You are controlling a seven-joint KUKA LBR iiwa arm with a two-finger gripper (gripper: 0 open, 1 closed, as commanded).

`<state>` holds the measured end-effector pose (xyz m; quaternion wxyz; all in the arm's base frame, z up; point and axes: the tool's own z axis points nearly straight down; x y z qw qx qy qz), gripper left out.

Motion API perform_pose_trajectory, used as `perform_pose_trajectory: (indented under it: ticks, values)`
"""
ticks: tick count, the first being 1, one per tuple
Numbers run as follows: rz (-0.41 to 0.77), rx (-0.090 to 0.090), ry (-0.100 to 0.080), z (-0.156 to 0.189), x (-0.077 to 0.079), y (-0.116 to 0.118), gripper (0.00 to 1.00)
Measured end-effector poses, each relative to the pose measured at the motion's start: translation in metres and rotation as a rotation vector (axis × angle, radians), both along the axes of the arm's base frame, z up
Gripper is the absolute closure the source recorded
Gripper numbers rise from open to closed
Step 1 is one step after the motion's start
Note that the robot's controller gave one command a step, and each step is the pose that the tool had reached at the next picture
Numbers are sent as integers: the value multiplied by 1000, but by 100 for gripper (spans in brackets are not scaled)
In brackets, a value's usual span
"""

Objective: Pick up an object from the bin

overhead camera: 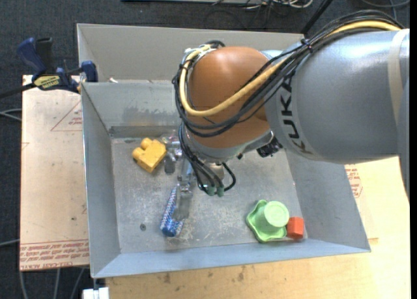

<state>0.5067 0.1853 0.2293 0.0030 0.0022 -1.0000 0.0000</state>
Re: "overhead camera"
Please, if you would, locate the blue patterned bent tube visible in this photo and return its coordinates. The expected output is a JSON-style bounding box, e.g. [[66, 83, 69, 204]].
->
[[160, 186, 184, 238]]

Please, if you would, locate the light green wavy-rimmed cup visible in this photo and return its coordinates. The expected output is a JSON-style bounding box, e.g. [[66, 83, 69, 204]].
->
[[246, 199, 291, 244]]

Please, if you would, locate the yellow toy block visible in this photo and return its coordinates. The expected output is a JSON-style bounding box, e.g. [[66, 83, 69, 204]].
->
[[131, 137, 167, 175]]

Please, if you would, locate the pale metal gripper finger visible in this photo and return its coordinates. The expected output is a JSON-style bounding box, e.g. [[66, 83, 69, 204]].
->
[[177, 190, 192, 221]]

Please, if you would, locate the orange cube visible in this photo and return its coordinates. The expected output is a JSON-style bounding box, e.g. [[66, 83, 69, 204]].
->
[[286, 216, 305, 240]]

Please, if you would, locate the grey metal bin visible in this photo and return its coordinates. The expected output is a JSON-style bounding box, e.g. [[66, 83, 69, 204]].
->
[[76, 23, 371, 279]]

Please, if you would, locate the black cylinder on white bracket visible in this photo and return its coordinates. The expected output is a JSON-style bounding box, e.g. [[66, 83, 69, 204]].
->
[[256, 134, 283, 159]]

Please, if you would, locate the brown cardboard board red print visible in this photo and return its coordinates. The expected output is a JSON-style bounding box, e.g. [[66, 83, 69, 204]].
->
[[20, 74, 381, 272]]

